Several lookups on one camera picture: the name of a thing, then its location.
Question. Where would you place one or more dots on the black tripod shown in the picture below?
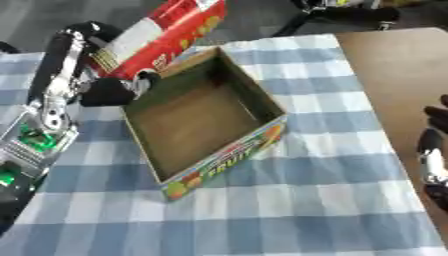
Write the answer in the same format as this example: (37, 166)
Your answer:
(344, 15)

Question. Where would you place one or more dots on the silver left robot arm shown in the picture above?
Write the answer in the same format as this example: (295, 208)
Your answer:
(35, 150)

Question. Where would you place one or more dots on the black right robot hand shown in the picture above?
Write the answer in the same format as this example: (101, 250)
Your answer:
(434, 166)

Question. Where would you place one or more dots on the red and white bottle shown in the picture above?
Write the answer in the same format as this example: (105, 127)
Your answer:
(166, 31)

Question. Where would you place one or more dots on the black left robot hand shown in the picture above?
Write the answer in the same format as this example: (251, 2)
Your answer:
(51, 63)

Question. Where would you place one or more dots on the open cardboard box fruit print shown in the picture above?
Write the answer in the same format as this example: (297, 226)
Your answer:
(192, 123)

